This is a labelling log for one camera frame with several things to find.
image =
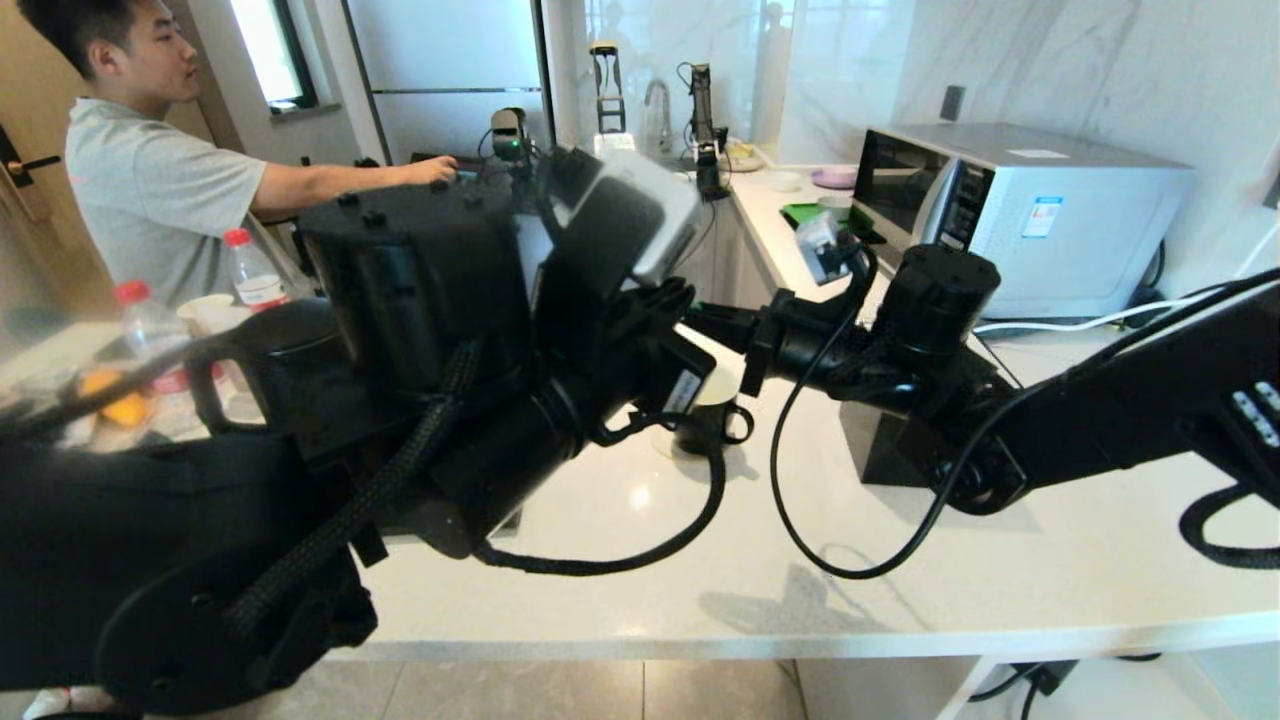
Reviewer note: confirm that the black ladder-shaped frame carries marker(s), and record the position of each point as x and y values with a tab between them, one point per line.
608	85

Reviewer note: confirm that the grey kitchen base cabinet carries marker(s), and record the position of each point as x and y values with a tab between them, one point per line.
750	270

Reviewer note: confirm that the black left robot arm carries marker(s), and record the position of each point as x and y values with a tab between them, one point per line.
150	550

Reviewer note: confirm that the black ceramic mug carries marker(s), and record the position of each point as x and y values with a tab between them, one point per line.
738	425

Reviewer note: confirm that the small grey bowl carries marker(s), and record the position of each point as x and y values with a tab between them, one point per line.
835	202

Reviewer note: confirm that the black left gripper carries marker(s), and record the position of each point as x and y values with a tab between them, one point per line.
600	260

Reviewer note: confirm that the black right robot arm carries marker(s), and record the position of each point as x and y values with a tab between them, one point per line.
1100	420

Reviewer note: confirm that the black camera on stand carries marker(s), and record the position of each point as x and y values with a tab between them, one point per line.
510	135

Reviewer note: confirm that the purple plate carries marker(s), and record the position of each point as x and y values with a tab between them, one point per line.
835	179

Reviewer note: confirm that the person in grey t-shirt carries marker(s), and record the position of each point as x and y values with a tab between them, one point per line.
160	190

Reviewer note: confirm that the green cutting board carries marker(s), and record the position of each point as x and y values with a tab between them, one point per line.
795	213

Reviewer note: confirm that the black tissue box white lid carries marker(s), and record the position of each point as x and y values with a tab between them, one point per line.
880	450

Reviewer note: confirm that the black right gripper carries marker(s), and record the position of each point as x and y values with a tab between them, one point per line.
810	350

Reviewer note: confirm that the small white bowl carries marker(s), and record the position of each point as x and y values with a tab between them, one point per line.
785	183

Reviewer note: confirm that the black electric kettle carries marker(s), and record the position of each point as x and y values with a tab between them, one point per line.
290	370

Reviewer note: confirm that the silver microwave oven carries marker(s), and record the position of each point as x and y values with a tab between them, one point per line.
1080	240

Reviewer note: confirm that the clear water bottle red cap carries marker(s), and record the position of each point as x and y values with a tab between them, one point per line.
150	330
255	280

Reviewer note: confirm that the silver refrigerator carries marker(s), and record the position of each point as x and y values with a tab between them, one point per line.
440	50

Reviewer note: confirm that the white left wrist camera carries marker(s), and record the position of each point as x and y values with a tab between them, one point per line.
680	230

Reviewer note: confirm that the black wall socket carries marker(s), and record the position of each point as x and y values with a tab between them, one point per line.
1273	190
951	104

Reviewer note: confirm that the yellow toy corn cob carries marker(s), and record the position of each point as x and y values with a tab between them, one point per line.
120	405

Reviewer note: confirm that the pale green bowl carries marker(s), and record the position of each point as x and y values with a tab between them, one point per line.
745	160

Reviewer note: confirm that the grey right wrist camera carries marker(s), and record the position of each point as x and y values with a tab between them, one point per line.
825	250

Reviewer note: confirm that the white plastic holder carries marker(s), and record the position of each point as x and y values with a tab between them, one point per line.
617	143

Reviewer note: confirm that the window with dark frame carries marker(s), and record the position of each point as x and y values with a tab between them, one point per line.
270	50

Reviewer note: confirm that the chrome faucet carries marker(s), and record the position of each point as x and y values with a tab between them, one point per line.
657	100

